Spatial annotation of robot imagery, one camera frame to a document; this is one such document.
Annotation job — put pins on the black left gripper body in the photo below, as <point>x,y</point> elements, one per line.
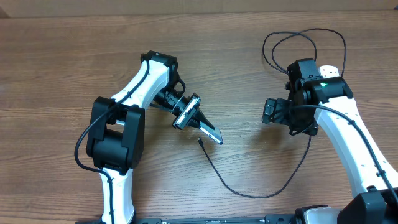
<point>181,106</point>

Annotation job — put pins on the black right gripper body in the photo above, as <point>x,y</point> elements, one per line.
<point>283,114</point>

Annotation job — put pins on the Samsung Galaxy smartphone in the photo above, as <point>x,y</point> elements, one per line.
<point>215,134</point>

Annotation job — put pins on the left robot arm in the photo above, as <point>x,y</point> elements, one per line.
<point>116,131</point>

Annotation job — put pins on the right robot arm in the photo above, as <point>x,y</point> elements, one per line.
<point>319,97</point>

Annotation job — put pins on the white power strip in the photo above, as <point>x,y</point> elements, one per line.
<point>328,71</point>

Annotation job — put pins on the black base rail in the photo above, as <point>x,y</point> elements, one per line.
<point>268,219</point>

